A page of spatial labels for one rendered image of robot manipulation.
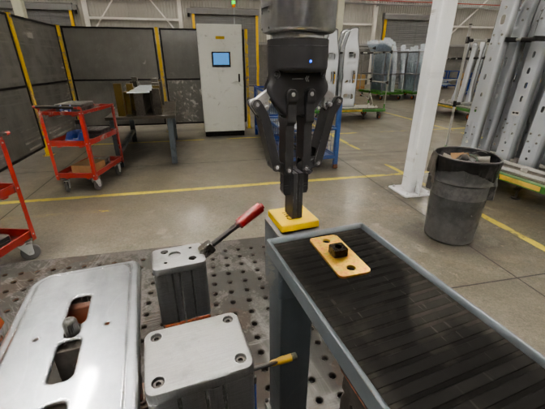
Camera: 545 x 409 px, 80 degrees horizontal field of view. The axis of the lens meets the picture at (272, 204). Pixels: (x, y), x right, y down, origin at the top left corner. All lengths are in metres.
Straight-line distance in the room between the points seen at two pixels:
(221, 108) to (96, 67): 2.58
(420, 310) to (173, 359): 0.23
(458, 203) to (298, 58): 2.53
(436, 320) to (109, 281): 0.54
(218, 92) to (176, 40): 1.44
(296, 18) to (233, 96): 6.30
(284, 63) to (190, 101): 7.09
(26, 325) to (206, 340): 0.35
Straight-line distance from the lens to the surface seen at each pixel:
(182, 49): 7.46
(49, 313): 0.65
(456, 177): 2.77
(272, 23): 0.41
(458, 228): 2.96
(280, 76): 0.42
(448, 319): 0.34
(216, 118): 6.71
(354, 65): 9.03
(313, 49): 0.41
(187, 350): 0.35
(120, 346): 0.54
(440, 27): 3.76
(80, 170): 4.31
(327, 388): 0.84
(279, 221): 0.47
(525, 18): 4.88
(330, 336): 0.29
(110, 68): 7.64
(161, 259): 0.59
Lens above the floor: 1.36
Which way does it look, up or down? 24 degrees down
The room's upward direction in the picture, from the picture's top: straight up
